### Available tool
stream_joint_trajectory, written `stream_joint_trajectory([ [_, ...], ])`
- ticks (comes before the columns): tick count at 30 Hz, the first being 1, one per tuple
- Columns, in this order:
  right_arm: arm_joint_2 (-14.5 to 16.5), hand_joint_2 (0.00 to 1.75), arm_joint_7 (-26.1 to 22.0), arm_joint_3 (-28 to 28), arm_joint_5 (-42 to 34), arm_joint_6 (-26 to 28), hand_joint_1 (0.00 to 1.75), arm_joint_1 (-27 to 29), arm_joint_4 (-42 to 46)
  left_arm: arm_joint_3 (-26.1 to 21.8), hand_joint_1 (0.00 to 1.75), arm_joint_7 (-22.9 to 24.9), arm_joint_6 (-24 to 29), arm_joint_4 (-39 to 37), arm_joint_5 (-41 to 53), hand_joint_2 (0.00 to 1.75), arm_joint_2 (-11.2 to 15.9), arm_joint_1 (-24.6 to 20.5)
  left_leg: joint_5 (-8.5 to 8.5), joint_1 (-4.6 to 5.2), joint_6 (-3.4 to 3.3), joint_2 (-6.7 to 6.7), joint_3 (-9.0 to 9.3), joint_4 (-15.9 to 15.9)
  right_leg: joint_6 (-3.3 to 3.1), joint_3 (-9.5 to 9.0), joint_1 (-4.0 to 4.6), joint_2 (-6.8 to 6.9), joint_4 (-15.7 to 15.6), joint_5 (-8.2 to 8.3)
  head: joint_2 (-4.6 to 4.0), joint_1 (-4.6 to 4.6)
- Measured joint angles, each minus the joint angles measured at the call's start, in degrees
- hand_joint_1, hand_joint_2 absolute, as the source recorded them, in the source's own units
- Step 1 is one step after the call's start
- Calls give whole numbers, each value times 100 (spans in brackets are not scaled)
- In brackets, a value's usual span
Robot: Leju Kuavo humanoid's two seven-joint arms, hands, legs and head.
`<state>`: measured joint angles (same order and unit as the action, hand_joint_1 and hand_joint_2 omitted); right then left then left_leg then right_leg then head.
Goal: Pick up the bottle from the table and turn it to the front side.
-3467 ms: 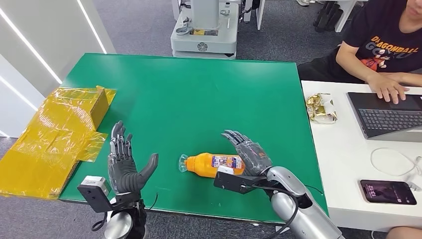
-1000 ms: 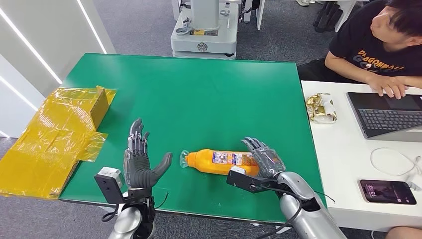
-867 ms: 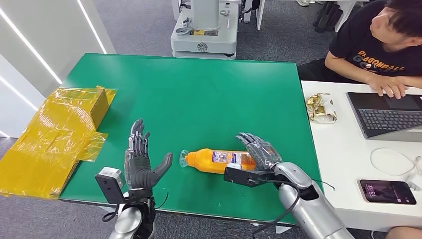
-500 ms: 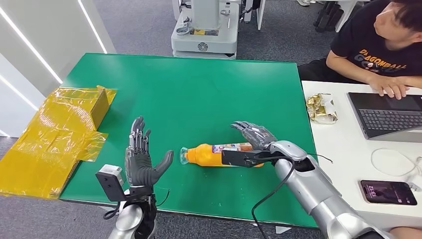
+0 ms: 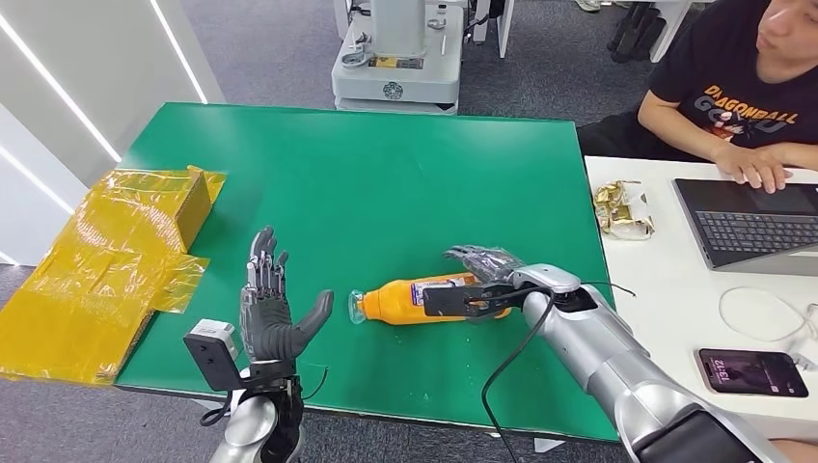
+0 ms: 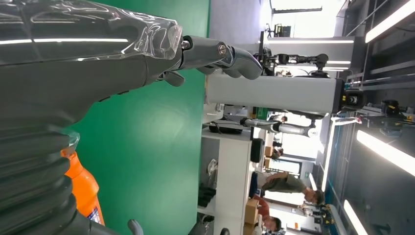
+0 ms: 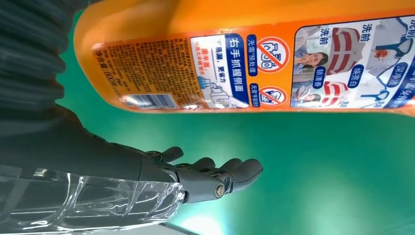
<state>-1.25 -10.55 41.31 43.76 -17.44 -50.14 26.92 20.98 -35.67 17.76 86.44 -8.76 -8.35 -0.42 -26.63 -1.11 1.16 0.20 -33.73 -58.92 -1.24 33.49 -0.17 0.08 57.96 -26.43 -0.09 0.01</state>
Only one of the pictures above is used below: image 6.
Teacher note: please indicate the black items under table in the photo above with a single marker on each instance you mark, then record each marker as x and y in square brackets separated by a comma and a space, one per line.
[206, 196]

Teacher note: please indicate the orange bottle with clear cap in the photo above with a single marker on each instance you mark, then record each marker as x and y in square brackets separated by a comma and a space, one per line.
[84, 191]

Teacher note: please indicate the person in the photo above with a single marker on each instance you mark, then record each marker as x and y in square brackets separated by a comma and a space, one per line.
[278, 153]
[288, 185]
[264, 207]

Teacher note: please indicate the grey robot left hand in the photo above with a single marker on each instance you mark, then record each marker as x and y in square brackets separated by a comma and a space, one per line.
[81, 71]

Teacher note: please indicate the black yellow overhead rig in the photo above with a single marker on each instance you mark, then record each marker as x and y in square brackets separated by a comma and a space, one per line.
[390, 108]

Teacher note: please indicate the black bag on table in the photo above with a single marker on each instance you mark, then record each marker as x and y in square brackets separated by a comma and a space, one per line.
[257, 150]

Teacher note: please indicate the brown cardboard box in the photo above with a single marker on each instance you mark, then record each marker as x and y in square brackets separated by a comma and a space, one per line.
[251, 211]

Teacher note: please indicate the white background table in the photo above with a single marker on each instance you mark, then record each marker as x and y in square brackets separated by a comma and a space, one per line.
[233, 178]

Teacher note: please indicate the green table mat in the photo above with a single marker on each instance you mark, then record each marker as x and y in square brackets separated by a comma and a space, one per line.
[146, 146]

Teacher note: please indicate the ceiling light strip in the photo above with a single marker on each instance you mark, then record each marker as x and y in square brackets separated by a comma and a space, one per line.
[389, 21]
[355, 217]
[385, 152]

